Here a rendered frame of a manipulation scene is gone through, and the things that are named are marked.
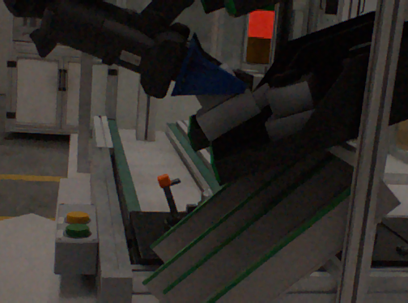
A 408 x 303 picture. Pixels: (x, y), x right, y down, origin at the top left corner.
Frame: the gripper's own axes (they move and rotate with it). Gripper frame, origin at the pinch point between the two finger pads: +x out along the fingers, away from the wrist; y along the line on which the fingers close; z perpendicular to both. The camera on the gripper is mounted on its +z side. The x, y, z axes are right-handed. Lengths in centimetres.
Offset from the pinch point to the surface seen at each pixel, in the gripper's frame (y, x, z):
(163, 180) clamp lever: 37.0, 0.6, -24.0
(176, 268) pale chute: 5.0, 4.5, -24.5
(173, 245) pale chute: 17.6, 4.4, -26.6
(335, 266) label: -8.5, 18.0, -12.8
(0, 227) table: 65, -27, -54
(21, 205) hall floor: 345, -67, -165
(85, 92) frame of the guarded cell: 116, -26, -31
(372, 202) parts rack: -11.9, 17.5, -4.5
